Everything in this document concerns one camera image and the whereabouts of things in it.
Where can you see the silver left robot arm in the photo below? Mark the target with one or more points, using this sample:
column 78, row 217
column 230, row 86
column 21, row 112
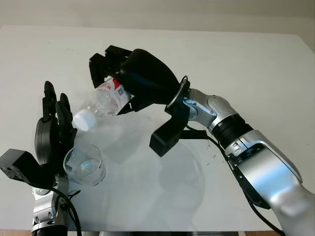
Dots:
column 44, row 209

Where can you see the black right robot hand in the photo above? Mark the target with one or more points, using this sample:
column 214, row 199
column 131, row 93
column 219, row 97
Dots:
column 147, row 76

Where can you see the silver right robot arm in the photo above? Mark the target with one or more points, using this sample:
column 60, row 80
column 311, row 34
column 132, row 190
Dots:
column 265, row 167

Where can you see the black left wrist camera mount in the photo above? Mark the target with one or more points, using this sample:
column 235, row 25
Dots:
column 19, row 167

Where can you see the black tape strip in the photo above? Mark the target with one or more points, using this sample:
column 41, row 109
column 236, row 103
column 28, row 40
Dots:
column 194, row 135

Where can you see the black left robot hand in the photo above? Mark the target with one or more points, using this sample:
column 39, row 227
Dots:
column 45, row 142

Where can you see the clear plastic water bottle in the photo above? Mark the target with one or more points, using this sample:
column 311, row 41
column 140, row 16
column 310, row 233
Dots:
column 105, row 98

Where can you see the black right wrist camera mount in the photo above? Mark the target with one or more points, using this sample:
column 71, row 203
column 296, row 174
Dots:
column 169, row 132

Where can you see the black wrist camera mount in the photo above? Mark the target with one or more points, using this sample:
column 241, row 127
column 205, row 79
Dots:
column 19, row 167
column 169, row 132

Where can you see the clear glass beaker cup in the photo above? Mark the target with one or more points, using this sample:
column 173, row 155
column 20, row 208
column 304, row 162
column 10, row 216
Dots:
column 85, row 167

